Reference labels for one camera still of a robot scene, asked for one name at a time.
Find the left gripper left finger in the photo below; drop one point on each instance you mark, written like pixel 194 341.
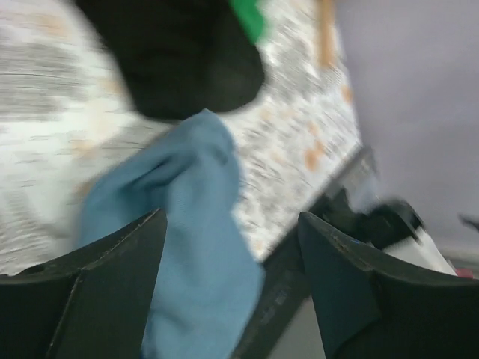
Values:
pixel 90 303

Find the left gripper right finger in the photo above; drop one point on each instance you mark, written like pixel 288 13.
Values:
pixel 372 305

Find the blue tank top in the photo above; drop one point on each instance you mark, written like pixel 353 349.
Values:
pixel 208 283

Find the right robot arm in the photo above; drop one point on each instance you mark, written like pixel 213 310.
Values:
pixel 394 228

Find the black tank top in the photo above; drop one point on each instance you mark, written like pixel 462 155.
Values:
pixel 179 57

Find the green tank top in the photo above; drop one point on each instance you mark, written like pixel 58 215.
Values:
pixel 250 17

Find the floral tablecloth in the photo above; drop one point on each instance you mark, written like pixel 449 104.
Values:
pixel 66 118

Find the wooden clothes rack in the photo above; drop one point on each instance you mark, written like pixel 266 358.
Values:
pixel 327 52

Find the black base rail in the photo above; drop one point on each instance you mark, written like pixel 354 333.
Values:
pixel 285 288

